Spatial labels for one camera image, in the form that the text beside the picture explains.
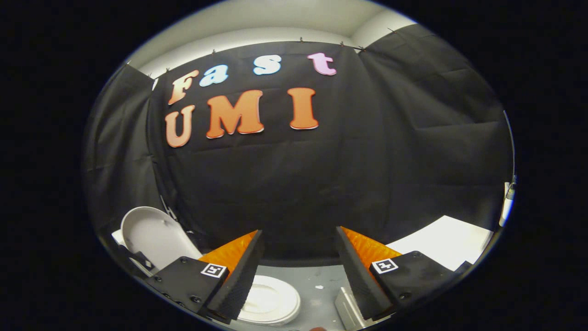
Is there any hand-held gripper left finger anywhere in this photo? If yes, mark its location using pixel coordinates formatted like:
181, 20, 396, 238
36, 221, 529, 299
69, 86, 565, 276
145, 230, 266, 325

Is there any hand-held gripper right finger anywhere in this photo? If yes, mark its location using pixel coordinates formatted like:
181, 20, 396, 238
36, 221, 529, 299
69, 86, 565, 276
334, 226, 456, 322

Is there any white toilet lid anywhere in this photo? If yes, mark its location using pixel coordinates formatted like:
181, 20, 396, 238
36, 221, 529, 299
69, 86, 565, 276
120, 206, 203, 275

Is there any white toilet seat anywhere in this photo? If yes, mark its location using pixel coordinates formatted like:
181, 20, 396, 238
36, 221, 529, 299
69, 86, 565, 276
238, 275, 302, 326

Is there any grey metal block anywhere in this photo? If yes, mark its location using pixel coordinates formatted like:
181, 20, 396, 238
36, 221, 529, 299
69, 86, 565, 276
334, 287, 369, 330

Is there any black backdrop cloth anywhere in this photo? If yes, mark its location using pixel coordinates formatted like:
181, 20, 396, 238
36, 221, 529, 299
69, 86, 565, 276
83, 23, 514, 268

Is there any white tube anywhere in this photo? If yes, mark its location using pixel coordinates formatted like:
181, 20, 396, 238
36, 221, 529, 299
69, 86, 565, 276
499, 182, 516, 227

